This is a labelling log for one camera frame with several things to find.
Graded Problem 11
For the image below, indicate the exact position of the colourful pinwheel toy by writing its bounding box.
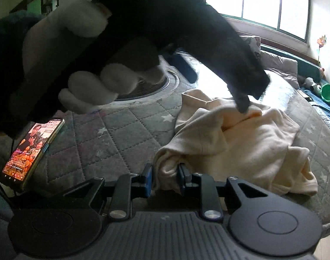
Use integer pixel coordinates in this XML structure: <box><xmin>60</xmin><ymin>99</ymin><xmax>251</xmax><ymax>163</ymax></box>
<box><xmin>315</xmin><ymin>34</ymin><xmax>328</xmax><ymax>68</ymax></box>

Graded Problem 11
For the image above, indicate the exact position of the round black table inset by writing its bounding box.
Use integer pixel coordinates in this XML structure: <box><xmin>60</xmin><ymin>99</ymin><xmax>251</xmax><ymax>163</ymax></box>
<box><xmin>113</xmin><ymin>69</ymin><xmax>180</xmax><ymax>102</ymax></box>

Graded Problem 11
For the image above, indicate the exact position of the person's left hand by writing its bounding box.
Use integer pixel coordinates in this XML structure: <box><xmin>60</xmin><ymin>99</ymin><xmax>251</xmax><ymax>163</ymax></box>
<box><xmin>11</xmin><ymin>0</ymin><xmax>167</xmax><ymax>115</ymax></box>

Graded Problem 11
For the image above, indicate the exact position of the green framed window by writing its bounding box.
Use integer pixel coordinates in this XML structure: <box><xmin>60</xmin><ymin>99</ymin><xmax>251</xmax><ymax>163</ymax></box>
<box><xmin>203</xmin><ymin>0</ymin><xmax>313</xmax><ymax>42</ymax></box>

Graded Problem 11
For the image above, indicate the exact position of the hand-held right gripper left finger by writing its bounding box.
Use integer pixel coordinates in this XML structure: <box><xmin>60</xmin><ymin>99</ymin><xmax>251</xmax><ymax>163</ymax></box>
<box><xmin>63</xmin><ymin>163</ymin><xmax>152</xmax><ymax>221</ymax></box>

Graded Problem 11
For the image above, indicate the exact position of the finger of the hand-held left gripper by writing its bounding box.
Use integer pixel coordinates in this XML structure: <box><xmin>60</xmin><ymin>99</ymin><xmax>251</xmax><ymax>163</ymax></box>
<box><xmin>246</xmin><ymin>61</ymin><xmax>271</xmax><ymax>101</ymax></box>
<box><xmin>228</xmin><ymin>85</ymin><xmax>252</xmax><ymax>114</ymax></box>

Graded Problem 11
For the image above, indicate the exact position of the smartphone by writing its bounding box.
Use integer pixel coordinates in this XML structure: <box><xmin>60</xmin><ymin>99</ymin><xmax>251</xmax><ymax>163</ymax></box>
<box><xmin>0</xmin><ymin>118</ymin><xmax>66</xmax><ymax>191</ymax></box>

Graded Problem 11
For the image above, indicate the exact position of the grey plush toy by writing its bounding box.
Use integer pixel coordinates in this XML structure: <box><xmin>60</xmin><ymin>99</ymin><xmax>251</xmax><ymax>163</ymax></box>
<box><xmin>303</xmin><ymin>77</ymin><xmax>322</xmax><ymax>93</ymax></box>

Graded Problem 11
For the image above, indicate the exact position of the beige pillow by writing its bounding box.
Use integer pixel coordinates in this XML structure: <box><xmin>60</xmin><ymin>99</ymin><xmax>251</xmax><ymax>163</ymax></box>
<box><xmin>258</xmin><ymin>49</ymin><xmax>301</xmax><ymax>88</ymax></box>

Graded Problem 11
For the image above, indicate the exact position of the black rectangular device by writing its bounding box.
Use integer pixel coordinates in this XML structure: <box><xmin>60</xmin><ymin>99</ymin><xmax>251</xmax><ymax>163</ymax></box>
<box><xmin>169</xmin><ymin>50</ymin><xmax>197</xmax><ymax>84</ymax></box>

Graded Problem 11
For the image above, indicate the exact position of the cream sweatshirt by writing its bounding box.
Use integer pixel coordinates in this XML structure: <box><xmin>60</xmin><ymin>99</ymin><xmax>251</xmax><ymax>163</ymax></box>
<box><xmin>154</xmin><ymin>89</ymin><xmax>318</xmax><ymax>197</ymax></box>

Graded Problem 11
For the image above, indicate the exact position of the green plastic bucket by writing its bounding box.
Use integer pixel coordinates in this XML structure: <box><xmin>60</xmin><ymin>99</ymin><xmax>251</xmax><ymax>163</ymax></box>
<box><xmin>320</xmin><ymin>83</ymin><xmax>330</xmax><ymax>103</ymax></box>

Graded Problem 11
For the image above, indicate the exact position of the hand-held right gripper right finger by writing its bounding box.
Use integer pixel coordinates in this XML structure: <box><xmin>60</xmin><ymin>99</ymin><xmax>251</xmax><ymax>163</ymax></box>
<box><xmin>178</xmin><ymin>163</ymin><xmax>268</xmax><ymax>221</ymax></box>

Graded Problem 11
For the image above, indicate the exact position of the teal sofa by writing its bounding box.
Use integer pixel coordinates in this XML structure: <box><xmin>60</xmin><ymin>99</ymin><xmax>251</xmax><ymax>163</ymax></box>
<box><xmin>260</xmin><ymin>43</ymin><xmax>330</xmax><ymax>114</ymax></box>

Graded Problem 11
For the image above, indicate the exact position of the butterfly print pillow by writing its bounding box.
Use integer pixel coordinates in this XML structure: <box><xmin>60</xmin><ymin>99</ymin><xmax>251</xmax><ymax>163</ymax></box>
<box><xmin>239</xmin><ymin>35</ymin><xmax>263</xmax><ymax>60</ymax></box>

